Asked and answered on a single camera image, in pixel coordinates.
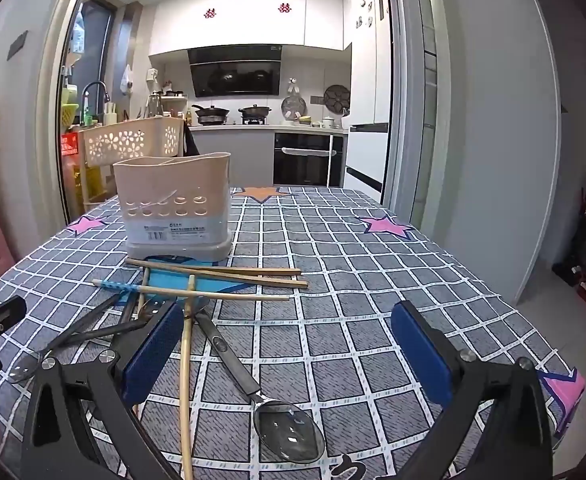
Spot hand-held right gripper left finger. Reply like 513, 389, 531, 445
20, 301, 186, 480

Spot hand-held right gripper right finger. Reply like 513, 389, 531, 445
391, 301, 568, 480

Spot bamboo chopstick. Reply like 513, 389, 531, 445
143, 257, 302, 276
137, 266, 152, 311
135, 286, 292, 301
125, 259, 308, 289
180, 275, 196, 480

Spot black utensil handle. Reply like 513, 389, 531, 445
48, 317, 150, 353
119, 294, 140, 323

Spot small black-handled metal spoon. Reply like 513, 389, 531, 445
7, 292, 122, 385

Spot beige plastic utensil holder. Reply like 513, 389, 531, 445
113, 152, 232, 262

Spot large black-handled metal spoon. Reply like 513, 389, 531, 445
194, 310, 326, 464

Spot grey checked star tablecloth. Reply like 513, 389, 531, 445
0, 186, 586, 480

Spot beige perforated storage cart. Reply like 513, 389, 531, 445
77, 116, 186, 208

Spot grey kitchen counter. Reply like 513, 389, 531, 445
187, 124, 350, 187

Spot black built-in oven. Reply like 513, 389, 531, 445
274, 132, 344, 187

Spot black kitchen faucet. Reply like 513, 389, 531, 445
80, 81, 112, 126

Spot black wok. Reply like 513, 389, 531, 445
191, 104, 231, 126

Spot black cooking pot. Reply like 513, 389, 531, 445
238, 104, 272, 125

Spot white refrigerator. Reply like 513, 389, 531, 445
344, 0, 394, 206

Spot round metal strainer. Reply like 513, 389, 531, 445
280, 95, 308, 122

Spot black range hood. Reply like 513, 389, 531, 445
188, 45, 282, 99

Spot white upper cabinets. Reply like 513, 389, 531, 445
149, 0, 346, 57

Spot round dark wall trivet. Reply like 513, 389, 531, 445
323, 85, 352, 116

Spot dark wall switch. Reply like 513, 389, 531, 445
7, 31, 29, 62

